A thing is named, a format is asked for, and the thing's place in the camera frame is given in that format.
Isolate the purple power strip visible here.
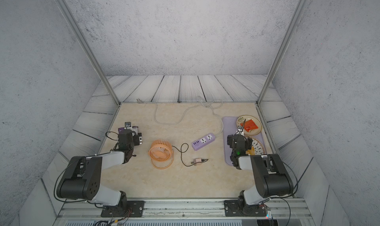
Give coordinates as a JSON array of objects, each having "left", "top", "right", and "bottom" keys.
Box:
[{"left": 192, "top": 133, "right": 216, "bottom": 151}]

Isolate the pink usb plug adapter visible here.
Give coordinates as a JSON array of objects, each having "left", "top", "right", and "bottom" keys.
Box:
[{"left": 192, "top": 158, "right": 203, "bottom": 166}]

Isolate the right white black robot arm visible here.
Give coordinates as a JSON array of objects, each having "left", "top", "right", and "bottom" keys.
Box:
[{"left": 227, "top": 133, "right": 295, "bottom": 215}]

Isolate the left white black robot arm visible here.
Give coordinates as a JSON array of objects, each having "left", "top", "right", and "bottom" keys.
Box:
[{"left": 54, "top": 126, "right": 143, "bottom": 207}]

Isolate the orange desk fan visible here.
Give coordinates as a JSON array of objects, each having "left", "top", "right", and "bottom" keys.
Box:
[{"left": 148, "top": 140, "right": 174, "bottom": 170}]

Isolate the lavender tray mat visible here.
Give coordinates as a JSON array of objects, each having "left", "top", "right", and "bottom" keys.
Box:
[{"left": 222, "top": 115, "right": 268, "bottom": 166}]

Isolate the purple snack packet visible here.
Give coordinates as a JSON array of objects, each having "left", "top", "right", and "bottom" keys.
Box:
[{"left": 118, "top": 126, "right": 139, "bottom": 135}]

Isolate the red snack packet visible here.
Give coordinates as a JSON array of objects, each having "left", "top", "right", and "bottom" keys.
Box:
[{"left": 240, "top": 119, "right": 259, "bottom": 133}]

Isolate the yellow food piece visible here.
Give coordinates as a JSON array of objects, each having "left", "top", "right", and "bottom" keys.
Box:
[{"left": 246, "top": 147, "right": 255, "bottom": 155}]

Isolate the beige plate with red packet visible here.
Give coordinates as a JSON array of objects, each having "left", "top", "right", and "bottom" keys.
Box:
[{"left": 236, "top": 115, "right": 262, "bottom": 136}]

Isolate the patterned white plate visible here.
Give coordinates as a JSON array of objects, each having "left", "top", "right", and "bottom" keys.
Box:
[{"left": 247, "top": 137, "right": 266, "bottom": 155}]

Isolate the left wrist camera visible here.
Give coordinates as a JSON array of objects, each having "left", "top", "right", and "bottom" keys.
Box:
[{"left": 124, "top": 122, "right": 133, "bottom": 130}]

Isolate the black fan cable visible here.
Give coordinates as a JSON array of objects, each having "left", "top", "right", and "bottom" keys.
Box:
[{"left": 171, "top": 142, "right": 209, "bottom": 168}]

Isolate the white power strip cable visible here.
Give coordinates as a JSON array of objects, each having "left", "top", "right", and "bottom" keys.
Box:
[{"left": 136, "top": 96, "right": 225, "bottom": 137}]

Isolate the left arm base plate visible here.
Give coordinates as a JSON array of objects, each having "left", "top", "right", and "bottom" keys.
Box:
[{"left": 101, "top": 200, "right": 145, "bottom": 218}]

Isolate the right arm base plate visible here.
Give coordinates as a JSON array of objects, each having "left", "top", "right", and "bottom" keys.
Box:
[{"left": 224, "top": 199, "right": 267, "bottom": 217}]

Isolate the left aluminium frame post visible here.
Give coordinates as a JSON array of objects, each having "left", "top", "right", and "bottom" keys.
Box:
[{"left": 55, "top": 0, "right": 121, "bottom": 107}]

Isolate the aluminium frame post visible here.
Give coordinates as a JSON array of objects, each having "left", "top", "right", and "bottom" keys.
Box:
[
  {"left": 55, "top": 0, "right": 121, "bottom": 107},
  {"left": 256, "top": 0, "right": 308, "bottom": 106}
]

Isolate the aluminium mounting rail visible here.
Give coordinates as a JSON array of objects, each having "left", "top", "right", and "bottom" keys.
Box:
[{"left": 54, "top": 198, "right": 315, "bottom": 226}]

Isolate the right aluminium frame post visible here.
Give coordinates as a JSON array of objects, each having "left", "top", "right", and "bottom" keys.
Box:
[{"left": 256, "top": 0, "right": 308, "bottom": 106}]

